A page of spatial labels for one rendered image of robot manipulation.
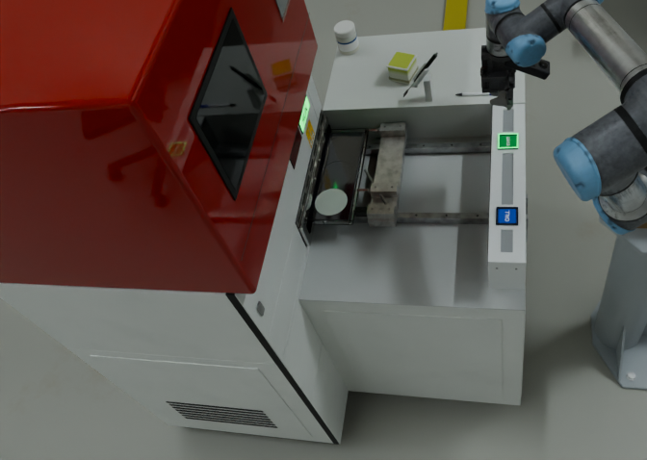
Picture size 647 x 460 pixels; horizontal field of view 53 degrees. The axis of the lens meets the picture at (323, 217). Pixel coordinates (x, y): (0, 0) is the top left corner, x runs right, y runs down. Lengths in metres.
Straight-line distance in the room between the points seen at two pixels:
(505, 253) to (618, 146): 0.58
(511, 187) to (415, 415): 1.07
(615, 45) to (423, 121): 0.87
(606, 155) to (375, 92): 1.05
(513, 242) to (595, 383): 1.00
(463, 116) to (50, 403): 2.13
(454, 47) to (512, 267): 0.83
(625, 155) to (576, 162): 0.08
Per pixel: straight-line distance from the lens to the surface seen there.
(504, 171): 1.86
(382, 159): 2.03
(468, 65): 2.15
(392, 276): 1.85
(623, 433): 2.55
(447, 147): 2.07
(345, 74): 2.20
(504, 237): 1.73
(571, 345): 2.65
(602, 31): 1.40
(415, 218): 1.91
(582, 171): 1.22
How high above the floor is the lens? 2.41
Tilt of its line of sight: 52 degrees down
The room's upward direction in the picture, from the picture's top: 22 degrees counter-clockwise
